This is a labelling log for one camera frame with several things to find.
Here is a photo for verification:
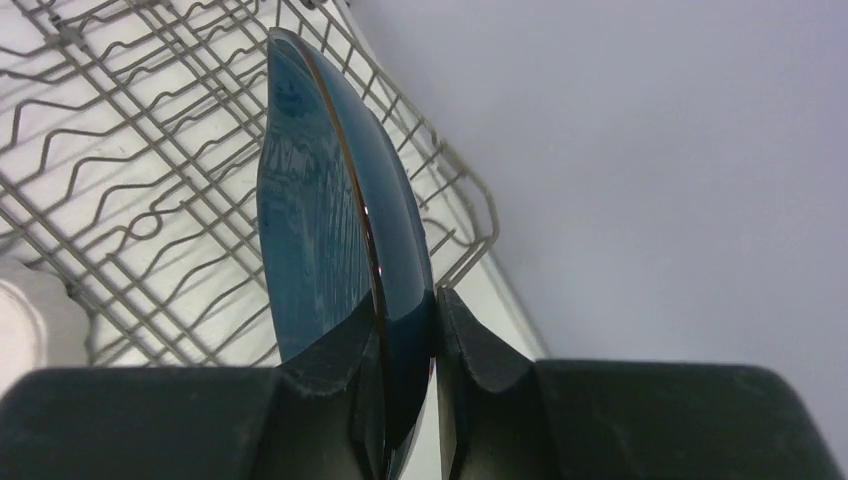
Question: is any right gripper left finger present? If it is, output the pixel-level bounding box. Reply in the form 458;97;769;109
1;297;386;479

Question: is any grey wire dish rack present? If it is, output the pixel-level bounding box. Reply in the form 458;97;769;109
1;1;499;366

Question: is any white scalloped black-rimmed dish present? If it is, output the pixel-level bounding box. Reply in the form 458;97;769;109
1;258;91;393

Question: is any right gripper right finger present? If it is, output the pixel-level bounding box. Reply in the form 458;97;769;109
436;288;842;479

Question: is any blue leaf-shaped plate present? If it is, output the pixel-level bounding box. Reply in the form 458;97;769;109
256;27;436;479

